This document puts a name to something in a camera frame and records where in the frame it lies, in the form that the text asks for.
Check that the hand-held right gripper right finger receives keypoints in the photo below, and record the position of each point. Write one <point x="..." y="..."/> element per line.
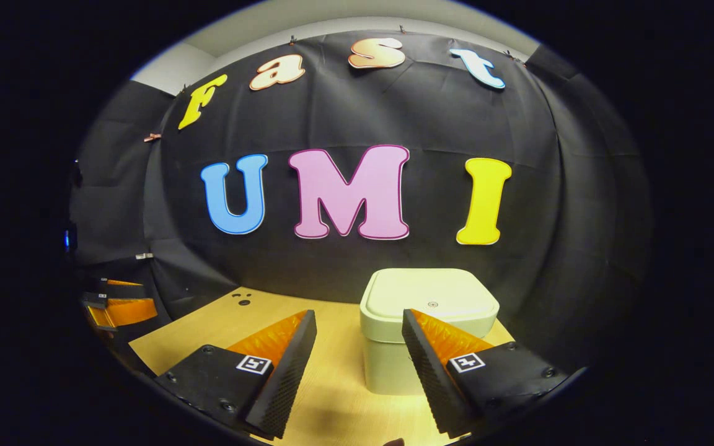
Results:
<point x="432" y="381"/>

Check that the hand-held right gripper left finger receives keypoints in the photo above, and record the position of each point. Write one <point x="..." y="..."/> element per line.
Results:
<point x="286" y="384"/>

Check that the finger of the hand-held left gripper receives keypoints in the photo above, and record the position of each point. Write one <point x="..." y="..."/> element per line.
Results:
<point x="127" y="311"/>
<point x="123" y="289"/>

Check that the green desktop garbage bin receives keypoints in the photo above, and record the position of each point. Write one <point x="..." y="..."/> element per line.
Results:
<point x="419" y="291"/>

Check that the pink cloth clip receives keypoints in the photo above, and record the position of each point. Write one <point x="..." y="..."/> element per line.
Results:
<point x="152" y="137"/>

